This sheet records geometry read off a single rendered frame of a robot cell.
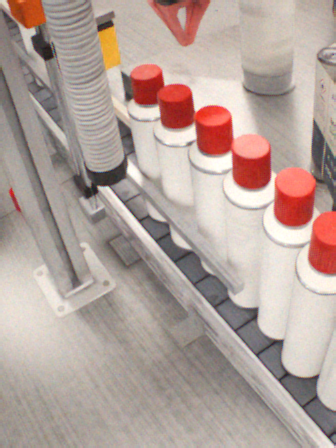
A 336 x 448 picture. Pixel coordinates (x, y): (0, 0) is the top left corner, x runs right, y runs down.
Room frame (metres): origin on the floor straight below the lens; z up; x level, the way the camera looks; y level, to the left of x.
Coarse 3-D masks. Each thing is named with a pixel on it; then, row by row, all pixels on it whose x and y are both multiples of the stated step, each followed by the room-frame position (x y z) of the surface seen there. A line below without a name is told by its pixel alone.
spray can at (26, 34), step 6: (18, 24) 0.81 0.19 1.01; (24, 30) 0.80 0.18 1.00; (30, 30) 0.80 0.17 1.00; (24, 36) 0.81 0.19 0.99; (30, 36) 0.80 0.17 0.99; (30, 42) 0.80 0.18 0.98; (30, 48) 0.80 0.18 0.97; (30, 54) 0.81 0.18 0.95; (36, 54) 0.80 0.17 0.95; (36, 60) 0.80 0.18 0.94; (42, 60) 0.80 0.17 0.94; (42, 66) 0.80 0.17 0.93; (36, 78) 0.81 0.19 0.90
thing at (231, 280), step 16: (16, 48) 0.82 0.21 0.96; (32, 64) 0.75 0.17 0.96; (48, 80) 0.69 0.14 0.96; (128, 160) 0.46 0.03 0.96; (128, 176) 0.44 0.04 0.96; (144, 176) 0.43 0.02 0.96; (144, 192) 0.41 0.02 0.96; (160, 192) 0.40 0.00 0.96; (160, 208) 0.38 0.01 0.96; (176, 224) 0.36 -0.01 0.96; (192, 240) 0.33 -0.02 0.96; (208, 256) 0.31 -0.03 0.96; (224, 272) 0.29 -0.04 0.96; (240, 288) 0.27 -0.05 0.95
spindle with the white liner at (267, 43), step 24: (240, 0) 0.70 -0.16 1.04; (264, 0) 0.66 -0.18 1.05; (288, 0) 0.67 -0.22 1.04; (240, 24) 0.70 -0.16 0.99; (264, 24) 0.66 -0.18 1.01; (288, 24) 0.67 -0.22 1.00; (264, 48) 0.66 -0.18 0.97; (288, 48) 0.67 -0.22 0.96; (264, 72) 0.66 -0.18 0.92; (288, 72) 0.67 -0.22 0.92
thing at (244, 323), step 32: (128, 128) 0.63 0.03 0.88; (128, 192) 0.50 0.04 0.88; (160, 224) 0.43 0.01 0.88; (192, 256) 0.38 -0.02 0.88; (224, 288) 0.33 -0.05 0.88; (224, 320) 0.30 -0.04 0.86; (256, 320) 0.28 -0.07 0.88; (256, 352) 0.24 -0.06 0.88; (288, 384) 0.20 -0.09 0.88; (320, 416) 0.15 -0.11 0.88
